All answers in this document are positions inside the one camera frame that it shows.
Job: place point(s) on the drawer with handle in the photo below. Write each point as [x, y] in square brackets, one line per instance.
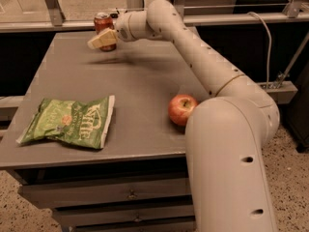
[101, 191]
[92, 217]

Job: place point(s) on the red apple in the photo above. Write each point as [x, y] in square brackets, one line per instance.
[180, 108]

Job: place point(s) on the top drawer with handle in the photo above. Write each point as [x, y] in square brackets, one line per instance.
[101, 191]

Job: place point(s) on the red coke can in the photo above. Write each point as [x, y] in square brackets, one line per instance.
[101, 21]

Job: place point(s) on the green kettle chip bag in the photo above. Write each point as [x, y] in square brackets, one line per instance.
[81, 124]

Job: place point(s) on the bottom drawer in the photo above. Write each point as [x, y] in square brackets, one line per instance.
[167, 225]

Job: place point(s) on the grey drawer cabinet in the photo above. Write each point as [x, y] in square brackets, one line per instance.
[141, 140]

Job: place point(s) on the metal window rail frame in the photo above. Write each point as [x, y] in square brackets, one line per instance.
[18, 16]

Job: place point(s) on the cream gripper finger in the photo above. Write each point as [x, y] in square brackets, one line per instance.
[104, 38]

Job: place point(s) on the middle drawer with handle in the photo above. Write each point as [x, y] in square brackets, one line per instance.
[92, 217]

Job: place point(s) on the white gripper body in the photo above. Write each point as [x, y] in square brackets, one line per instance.
[125, 27]

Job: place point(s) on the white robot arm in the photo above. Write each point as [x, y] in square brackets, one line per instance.
[224, 135]

